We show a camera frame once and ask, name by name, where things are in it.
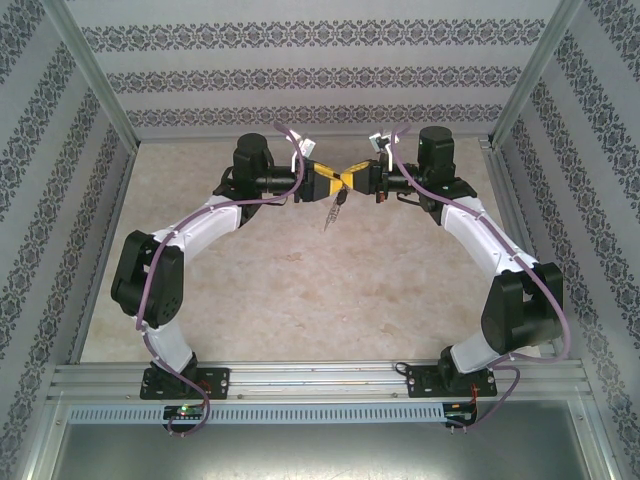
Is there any aluminium wall base strip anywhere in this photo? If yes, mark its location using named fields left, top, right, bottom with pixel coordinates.
left=134, top=133, right=496, bottom=145

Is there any grey metal panel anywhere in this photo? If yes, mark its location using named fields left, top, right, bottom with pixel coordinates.
left=49, top=423, right=599, bottom=480

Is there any aluminium frame post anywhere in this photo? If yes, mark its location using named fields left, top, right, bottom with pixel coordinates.
left=47, top=0, right=140, bottom=149
left=491, top=0, right=590, bottom=147

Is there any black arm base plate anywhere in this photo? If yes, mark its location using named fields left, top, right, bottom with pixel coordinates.
left=407, top=367, right=499, bottom=400
left=139, top=367, right=231, bottom=401

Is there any aluminium side rail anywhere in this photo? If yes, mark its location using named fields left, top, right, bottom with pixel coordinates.
left=479, top=139, right=589, bottom=371

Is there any small circuit board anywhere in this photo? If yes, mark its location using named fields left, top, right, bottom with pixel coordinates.
left=444, top=402, right=479, bottom=426
left=163, top=404, right=207, bottom=421

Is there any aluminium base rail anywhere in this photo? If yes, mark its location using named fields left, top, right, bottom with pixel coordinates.
left=49, top=362, right=586, bottom=401

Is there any grey slotted cable duct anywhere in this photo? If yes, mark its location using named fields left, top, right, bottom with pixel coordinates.
left=67, top=403, right=446, bottom=425

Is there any aluminium frame bar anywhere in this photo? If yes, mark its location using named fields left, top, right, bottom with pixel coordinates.
left=569, top=399, right=629, bottom=480
left=12, top=392, right=69, bottom=480

